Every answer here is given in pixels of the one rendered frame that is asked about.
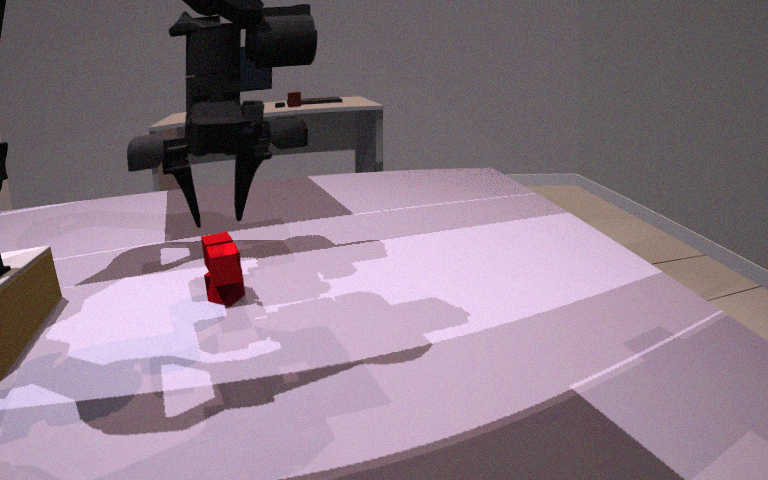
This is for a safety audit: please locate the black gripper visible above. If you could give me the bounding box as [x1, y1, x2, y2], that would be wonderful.
[127, 71, 308, 228]

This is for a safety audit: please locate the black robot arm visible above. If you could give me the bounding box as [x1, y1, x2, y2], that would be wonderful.
[169, 0, 318, 157]

